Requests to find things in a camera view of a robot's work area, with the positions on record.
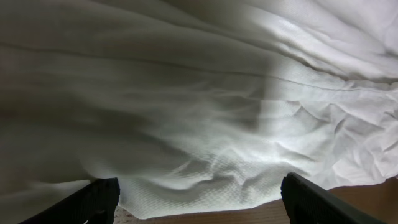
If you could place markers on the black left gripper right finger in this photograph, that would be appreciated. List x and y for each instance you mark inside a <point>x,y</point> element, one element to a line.
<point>307,203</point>

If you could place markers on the white t-shirt black print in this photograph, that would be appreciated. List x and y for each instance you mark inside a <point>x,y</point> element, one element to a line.
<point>194,106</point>

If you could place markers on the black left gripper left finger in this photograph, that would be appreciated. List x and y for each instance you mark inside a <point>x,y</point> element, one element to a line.
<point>93,204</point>

